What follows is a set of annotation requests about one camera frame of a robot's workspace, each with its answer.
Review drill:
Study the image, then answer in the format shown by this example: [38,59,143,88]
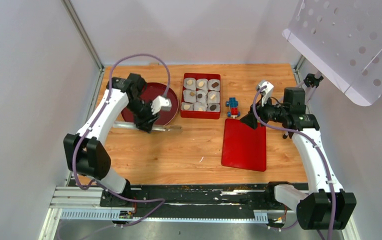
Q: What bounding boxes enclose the brown square chocolate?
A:
[211,82,220,89]

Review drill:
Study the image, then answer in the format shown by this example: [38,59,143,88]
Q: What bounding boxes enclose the wooden metal food tongs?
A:
[112,121,183,132]

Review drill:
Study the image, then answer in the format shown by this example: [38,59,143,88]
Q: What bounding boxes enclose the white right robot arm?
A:
[240,85,357,232]

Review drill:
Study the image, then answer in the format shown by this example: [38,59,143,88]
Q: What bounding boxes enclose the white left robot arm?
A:
[63,73,172,207]

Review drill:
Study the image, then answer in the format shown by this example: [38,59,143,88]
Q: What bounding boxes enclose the red rectangular chocolate box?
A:
[179,73,222,120]

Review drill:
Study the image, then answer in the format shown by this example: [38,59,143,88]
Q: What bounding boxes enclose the red box lid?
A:
[221,118,267,172]

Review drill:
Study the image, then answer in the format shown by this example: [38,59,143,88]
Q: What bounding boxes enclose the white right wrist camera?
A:
[256,80,274,107]

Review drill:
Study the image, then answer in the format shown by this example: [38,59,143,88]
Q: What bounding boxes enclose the blue red toy car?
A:
[225,97,241,119]

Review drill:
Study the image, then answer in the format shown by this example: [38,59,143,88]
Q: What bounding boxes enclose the perforated white light panel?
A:
[282,0,382,107]

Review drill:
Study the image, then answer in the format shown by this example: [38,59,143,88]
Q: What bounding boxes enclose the round dark red tray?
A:
[120,82,180,127]

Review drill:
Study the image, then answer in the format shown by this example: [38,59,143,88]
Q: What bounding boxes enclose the grey tripod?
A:
[281,73,324,131]

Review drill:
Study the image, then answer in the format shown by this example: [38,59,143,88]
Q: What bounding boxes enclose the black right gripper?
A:
[239,93,288,129]

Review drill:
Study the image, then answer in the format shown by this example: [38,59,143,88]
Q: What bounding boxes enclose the tan cup-shaped chocolate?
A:
[186,79,193,86]

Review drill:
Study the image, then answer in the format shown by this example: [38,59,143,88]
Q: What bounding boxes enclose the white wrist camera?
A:
[256,80,274,107]
[151,95,172,115]

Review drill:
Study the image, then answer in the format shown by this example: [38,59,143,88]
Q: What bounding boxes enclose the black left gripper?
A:
[126,98,162,135]

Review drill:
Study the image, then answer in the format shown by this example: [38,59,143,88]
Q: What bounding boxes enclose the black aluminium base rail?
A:
[50,180,311,224]

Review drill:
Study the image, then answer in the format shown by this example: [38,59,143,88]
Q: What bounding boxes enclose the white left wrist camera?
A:
[151,95,172,115]

